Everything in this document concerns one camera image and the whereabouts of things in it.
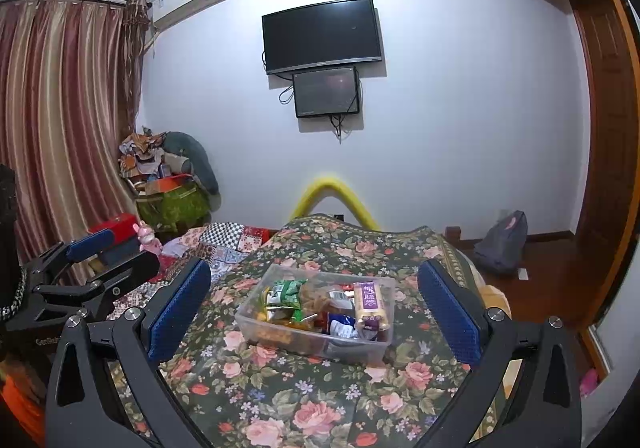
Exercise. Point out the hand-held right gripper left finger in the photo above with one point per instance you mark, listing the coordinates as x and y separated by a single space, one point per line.
180 308

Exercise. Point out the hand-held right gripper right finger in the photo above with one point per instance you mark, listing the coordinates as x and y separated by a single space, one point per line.
450 313

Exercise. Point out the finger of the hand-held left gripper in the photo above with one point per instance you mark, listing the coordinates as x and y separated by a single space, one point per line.
90 245
130 278

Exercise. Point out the toast slices packet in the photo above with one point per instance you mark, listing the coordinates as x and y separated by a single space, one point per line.
372 308

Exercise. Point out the clear packet of orange snacks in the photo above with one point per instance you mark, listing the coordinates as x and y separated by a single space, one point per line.
270 330

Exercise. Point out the clear plastic container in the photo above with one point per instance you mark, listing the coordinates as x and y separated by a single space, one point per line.
350 353

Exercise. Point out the clear packet of brown snacks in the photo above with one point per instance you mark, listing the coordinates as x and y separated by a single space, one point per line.
315 300

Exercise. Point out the pink toy figure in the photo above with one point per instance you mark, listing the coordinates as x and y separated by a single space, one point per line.
147 238

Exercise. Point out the person's orange clothing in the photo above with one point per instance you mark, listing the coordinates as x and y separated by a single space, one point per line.
20 408

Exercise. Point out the small brown box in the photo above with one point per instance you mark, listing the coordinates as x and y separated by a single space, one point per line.
452 233

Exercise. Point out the patchwork quilt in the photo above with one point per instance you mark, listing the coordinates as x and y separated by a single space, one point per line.
225 240

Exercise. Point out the green patterned bag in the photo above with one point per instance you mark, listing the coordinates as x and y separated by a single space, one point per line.
175 210

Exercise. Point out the small white floor object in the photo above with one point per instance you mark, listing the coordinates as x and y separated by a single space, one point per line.
524 274

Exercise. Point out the grey backpack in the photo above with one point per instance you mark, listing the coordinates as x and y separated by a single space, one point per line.
502 245

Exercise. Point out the orange red box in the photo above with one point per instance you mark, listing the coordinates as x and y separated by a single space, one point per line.
167 184

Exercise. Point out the green snack packet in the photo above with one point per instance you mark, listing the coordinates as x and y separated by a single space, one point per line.
285 293

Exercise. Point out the pile of patterned cloth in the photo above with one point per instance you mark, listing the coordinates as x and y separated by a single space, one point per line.
140 150

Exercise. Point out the blue white snack packet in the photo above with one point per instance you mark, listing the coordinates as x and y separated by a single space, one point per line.
342 328

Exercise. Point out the brown snack with white label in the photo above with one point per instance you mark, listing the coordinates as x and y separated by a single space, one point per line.
337 296

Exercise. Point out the striped curtain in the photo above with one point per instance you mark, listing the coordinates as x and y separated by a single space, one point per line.
60 127

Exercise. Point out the red snack packet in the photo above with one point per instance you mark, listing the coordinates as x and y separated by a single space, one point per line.
320 320

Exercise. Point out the grey plush pillow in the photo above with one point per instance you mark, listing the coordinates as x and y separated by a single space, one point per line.
195 152

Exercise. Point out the floral blanket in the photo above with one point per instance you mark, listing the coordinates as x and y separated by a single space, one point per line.
310 393

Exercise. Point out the pink object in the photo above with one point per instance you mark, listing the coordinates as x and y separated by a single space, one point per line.
589 383

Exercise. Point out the yellow foam tube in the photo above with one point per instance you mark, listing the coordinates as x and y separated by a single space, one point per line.
320 183

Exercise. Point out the wooden door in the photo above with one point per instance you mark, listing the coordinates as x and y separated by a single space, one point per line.
605 127

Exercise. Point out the small black monitor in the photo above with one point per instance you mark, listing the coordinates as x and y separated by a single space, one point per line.
325 92

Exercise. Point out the black wall television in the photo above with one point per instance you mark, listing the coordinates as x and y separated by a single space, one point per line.
322 35

